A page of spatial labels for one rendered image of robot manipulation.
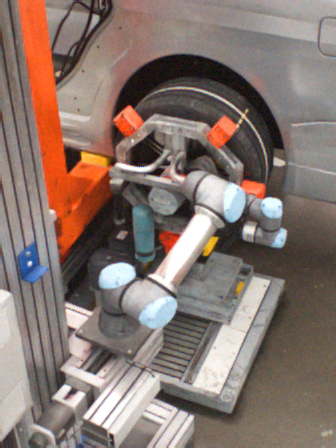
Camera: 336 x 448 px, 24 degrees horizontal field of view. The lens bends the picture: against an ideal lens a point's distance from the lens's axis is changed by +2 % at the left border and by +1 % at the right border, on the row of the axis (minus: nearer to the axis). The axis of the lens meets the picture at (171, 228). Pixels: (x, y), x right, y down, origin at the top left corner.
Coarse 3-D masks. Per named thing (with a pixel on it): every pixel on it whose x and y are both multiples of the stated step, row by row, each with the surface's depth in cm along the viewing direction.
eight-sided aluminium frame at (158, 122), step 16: (144, 128) 310; (160, 128) 307; (176, 128) 303; (192, 128) 301; (208, 128) 303; (128, 144) 318; (208, 144) 302; (224, 144) 306; (128, 160) 328; (224, 160) 303; (240, 176) 308; (128, 192) 333; (160, 224) 336; (176, 224) 335
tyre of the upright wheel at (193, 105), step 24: (168, 96) 311; (192, 96) 309; (240, 96) 318; (144, 120) 318; (192, 120) 308; (216, 120) 304; (240, 120) 309; (240, 144) 306; (264, 144) 319; (264, 168) 319
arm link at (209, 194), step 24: (216, 192) 245; (240, 192) 246; (216, 216) 244; (192, 240) 243; (168, 264) 242; (192, 264) 244; (144, 288) 239; (168, 288) 239; (144, 312) 236; (168, 312) 240
